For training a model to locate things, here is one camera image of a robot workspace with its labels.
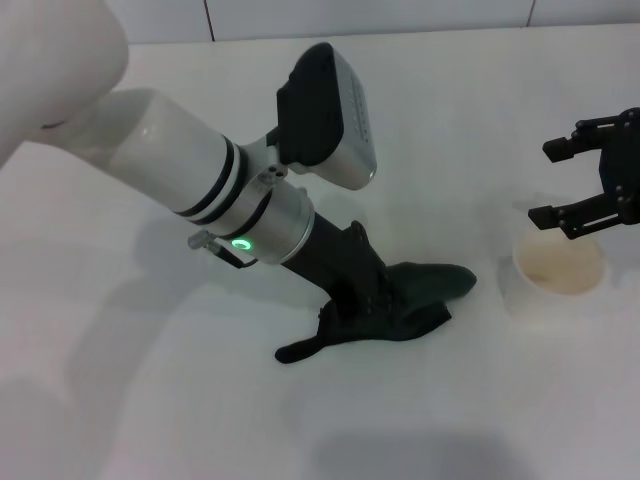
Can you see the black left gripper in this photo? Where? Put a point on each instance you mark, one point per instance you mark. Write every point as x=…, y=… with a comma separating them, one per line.
x=335, y=260

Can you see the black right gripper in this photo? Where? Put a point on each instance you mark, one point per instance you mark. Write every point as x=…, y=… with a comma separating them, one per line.
x=625, y=165

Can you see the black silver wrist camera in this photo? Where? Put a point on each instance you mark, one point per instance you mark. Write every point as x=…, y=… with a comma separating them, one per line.
x=320, y=115

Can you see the dark blue rag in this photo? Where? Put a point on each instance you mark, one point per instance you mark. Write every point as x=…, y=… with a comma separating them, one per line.
x=425, y=290

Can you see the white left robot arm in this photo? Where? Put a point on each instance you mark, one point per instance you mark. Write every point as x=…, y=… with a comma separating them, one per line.
x=165, y=155

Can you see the white paper cup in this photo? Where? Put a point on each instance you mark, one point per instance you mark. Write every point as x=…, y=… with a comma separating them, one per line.
x=555, y=275

